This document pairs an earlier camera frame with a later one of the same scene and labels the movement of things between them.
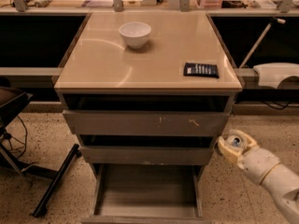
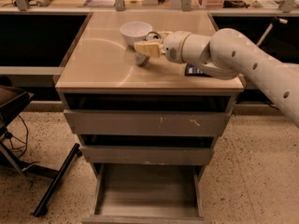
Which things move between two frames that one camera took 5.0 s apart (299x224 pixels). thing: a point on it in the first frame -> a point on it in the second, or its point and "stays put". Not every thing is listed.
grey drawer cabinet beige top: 148,95 stays put
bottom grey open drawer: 145,194 stays put
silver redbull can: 235,142 -> 141,59
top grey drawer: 142,123 stays put
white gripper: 259,164 -> 173,47
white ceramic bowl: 135,34 stays put
